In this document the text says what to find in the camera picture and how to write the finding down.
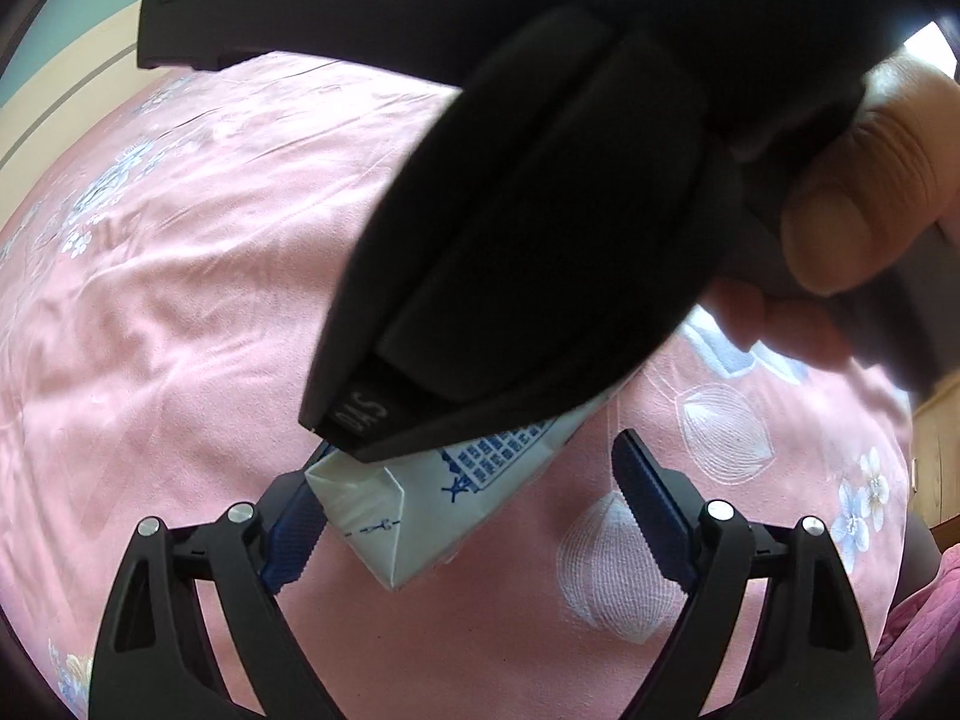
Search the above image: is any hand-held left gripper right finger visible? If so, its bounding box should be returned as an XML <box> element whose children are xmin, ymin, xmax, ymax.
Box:
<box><xmin>611</xmin><ymin>429</ymin><xmax>878</xmax><ymax>720</ymax></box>

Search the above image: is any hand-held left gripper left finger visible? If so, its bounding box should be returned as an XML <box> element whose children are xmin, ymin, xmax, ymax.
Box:
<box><xmin>88</xmin><ymin>469</ymin><xmax>346</xmax><ymax>720</ymax></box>

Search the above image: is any white milk carton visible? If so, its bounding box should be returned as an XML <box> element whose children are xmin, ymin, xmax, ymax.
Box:
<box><xmin>304</xmin><ymin>390</ymin><xmax>608</xmax><ymax>593</ymax></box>

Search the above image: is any person's right hand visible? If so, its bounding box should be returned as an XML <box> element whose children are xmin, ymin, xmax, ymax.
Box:
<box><xmin>707</xmin><ymin>55</ymin><xmax>960</xmax><ymax>374</ymax></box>

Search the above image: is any pink floral bed sheet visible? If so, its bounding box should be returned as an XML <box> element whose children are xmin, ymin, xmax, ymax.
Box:
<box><xmin>0</xmin><ymin>52</ymin><xmax>912</xmax><ymax>720</ymax></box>

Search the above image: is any pink cloth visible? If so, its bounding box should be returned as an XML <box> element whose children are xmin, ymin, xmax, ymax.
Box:
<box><xmin>874</xmin><ymin>547</ymin><xmax>960</xmax><ymax>702</ymax></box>

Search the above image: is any window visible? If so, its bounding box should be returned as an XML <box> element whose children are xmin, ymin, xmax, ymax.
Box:
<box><xmin>904</xmin><ymin>19</ymin><xmax>960</xmax><ymax>80</ymax></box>

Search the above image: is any beige wooden headboard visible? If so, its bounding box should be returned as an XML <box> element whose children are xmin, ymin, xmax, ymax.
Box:
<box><xmin>0</xmin><ymin>0</ymin><xmax>162</xmax><ymax>166</ymax></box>

